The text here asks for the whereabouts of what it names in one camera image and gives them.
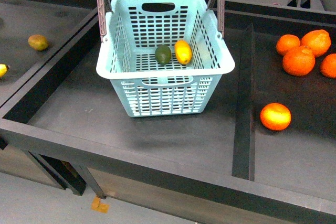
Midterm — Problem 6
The green kiwi fruit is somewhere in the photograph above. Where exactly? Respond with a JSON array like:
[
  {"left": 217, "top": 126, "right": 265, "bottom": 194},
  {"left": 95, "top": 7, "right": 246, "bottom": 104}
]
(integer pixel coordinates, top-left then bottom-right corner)
[{"left": 28, "top": 35, "right": 49, "bottom": 51}]

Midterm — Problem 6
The light blue plastic basket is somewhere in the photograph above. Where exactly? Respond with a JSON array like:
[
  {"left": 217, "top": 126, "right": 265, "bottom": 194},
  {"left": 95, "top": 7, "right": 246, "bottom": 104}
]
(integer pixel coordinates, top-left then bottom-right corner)
[{"left": 96, "top": 0, "right": 235, "bottom": 117}]

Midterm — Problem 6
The yellow mango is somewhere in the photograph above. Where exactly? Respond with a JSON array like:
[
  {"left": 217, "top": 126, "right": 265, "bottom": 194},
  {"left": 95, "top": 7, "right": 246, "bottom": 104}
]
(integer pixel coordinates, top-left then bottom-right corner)
[{"left": 174, "top": 40, "right": 192, "bottom": 65}]

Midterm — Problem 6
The single orange in bin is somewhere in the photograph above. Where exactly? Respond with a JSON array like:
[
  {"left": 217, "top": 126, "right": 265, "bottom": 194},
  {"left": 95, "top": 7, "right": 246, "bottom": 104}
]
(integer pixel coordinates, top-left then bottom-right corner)
[{"left": 259, "top": 103, "right": 291, "bottom": 131}]

